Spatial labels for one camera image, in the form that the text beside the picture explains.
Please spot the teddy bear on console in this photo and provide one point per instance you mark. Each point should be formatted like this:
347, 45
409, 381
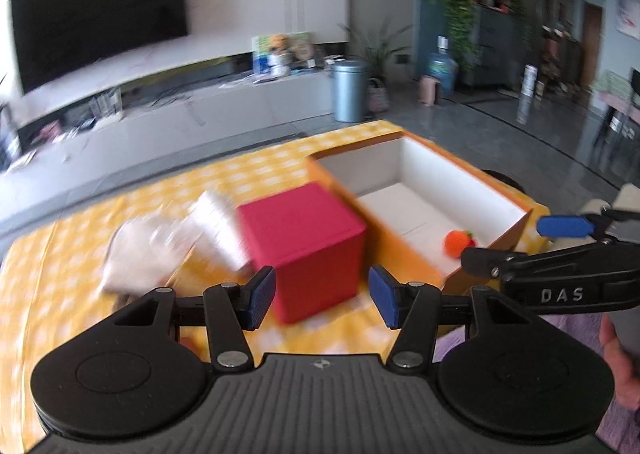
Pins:
280, 57

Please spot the black wall television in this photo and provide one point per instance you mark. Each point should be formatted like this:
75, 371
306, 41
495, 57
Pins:
56, 37

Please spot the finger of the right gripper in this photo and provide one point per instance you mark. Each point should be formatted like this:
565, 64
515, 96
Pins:
591, 224
611, 260

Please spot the purple fluffy blanket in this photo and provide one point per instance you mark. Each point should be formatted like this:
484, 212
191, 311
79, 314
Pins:
619, 428

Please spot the hanging ivy plant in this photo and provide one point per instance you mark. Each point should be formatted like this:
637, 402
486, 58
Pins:
450, 8

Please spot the yellow checkered tablecloth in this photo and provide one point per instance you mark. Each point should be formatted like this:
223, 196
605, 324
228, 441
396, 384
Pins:
50, 277

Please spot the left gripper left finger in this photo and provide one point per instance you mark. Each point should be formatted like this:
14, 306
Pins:
232, 309

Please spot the white bath mitt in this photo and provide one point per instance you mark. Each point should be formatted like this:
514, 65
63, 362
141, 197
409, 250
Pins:
144, 252

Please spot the framed wall picture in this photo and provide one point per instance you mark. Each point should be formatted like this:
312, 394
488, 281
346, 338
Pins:
627, 18

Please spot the white marble tv console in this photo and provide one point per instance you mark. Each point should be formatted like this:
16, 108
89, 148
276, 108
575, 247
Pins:
148, 133

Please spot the grey metal trash bin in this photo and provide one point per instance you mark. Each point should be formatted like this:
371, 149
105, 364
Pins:
349, 90

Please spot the blue water jug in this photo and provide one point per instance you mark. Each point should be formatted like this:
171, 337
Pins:
442, 67

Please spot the red cube box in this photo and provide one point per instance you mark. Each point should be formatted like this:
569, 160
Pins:
313, 242

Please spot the crocheted strawberry toy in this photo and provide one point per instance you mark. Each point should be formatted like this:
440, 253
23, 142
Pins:
456, 241

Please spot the pink small heater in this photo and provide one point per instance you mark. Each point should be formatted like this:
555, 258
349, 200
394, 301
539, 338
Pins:
430, 91

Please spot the person's right hand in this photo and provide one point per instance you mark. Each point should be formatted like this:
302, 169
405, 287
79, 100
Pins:
627, 385

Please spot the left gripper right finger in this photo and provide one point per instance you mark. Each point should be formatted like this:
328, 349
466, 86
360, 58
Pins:
412, 309

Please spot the orange open cardboard box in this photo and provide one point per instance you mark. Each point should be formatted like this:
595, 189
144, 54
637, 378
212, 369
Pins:
411, 194

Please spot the woven pink handbag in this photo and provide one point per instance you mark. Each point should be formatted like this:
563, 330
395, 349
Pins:
378, 100

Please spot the tall floor plant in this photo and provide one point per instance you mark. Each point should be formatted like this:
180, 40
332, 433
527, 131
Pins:
376, 48

